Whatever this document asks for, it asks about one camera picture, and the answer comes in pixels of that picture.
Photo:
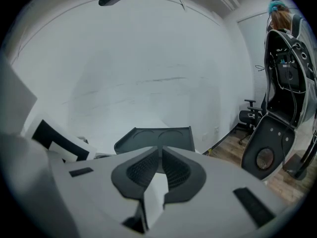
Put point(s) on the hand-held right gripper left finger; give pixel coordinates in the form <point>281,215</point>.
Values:
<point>99,182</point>

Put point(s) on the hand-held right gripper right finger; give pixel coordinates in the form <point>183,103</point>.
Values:
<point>218,182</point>

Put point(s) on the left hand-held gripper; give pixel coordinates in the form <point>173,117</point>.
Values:
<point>57,137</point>

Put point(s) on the black box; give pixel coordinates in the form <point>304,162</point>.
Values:
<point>153,136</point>

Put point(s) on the black office chair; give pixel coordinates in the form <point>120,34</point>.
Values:
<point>248,115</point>

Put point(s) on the white wall socket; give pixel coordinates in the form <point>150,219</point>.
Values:
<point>205,137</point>
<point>216,130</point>

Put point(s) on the teal head mount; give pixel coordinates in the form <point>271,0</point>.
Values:
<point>275,5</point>

